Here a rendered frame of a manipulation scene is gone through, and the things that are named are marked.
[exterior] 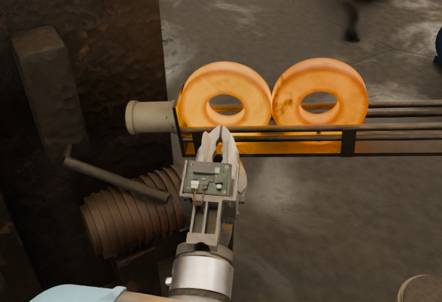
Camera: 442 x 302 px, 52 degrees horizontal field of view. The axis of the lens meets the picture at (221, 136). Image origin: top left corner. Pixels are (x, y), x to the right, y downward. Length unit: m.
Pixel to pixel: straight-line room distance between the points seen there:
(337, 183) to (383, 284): 0.41
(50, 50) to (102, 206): 0.29
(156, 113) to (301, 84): 0.25
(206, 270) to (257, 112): 0.31
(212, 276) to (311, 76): 0.34
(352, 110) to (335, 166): 0.99
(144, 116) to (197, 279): 0.34
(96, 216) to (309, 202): 0.90
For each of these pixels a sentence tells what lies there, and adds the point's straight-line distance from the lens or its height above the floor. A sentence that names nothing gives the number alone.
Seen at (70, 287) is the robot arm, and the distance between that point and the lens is 0.27.
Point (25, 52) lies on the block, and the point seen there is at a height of 0.80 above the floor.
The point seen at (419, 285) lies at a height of 0.52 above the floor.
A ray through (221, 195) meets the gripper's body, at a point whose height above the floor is 0.74.
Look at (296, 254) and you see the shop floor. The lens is 1.45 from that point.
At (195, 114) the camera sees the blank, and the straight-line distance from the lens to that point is 0.77.
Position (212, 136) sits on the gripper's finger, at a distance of 0.68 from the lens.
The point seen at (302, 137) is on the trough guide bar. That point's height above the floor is 0.67.
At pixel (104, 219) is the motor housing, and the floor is 0.52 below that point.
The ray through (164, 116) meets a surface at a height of 0.69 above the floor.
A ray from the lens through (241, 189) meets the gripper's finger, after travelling 0.64.
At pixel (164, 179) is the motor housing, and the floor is 0.53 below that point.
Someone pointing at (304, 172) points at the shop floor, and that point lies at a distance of 1.70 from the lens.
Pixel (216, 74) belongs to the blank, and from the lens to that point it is 0.72.
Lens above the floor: 1.15
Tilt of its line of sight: 39 degrees down
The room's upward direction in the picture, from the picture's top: straight up
